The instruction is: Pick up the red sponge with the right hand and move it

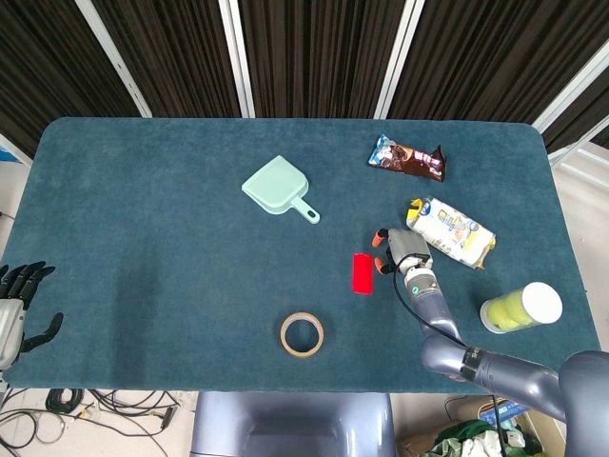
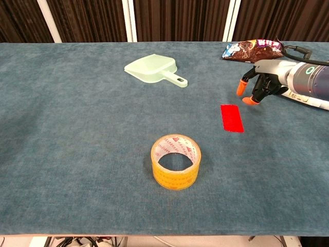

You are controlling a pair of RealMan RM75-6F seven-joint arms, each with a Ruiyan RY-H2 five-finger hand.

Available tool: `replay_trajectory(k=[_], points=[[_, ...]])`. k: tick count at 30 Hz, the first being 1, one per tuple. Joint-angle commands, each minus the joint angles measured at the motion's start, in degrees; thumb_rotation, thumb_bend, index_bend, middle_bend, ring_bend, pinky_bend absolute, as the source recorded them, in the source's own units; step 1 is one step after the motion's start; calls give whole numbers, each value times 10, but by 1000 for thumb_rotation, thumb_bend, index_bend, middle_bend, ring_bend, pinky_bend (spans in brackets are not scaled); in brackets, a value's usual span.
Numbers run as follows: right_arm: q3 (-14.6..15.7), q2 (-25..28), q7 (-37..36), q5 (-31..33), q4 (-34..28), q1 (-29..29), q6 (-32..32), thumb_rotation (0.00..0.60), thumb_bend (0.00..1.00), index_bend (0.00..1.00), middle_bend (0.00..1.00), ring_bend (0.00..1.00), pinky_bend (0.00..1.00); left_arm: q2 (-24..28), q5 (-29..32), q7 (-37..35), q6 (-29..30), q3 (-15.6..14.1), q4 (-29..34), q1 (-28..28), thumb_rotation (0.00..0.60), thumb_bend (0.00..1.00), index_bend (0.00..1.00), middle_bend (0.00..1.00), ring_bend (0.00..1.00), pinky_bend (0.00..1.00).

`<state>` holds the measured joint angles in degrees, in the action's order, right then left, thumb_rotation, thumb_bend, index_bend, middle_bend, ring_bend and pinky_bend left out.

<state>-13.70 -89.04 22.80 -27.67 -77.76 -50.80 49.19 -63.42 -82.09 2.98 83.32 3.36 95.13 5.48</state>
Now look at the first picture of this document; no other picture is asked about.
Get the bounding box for black floor cables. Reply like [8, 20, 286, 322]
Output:
[0, 387, 185, 448]

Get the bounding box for red rectangular block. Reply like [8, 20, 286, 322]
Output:
[352, 252, 376, 296]

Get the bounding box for white yellow snack bag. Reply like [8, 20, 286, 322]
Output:
[404, 196, 498, 271]

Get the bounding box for blue-grey robot torso base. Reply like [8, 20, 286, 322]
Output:
[189, 391, 398, 457]

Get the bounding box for left robot hand black-fingered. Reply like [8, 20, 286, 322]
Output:
[0, 260, 65, 371]

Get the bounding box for tennis ball tube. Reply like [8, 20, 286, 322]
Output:
[479, 281, 564, 335]

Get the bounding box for brown chocolate snack wrapper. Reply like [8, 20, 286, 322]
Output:
[365, 133, 447, 184]

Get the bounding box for white partition frame post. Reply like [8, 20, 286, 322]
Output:
[218, 0, 257, 119]
[74, 0, 153, 119]
[532, 45, 609, 134]
[373, 0, 426, 120]

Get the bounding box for right robot hand grey orange-tipped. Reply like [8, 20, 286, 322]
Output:
[370, 228, 434, 276]

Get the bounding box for cardboard box with rubbish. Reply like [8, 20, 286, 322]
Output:
[395, 394, 567, 457]

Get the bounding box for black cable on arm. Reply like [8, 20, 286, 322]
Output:
[383, 259, 467, 347]

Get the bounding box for brown packing tape roll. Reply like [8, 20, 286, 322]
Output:
[279, 311, 325, 357]

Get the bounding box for mint green plastic dustpan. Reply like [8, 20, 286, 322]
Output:
[241, 154, 322, 226]

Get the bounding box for teal table cloth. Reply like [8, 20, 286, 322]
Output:
[1, 116, 601, 395]

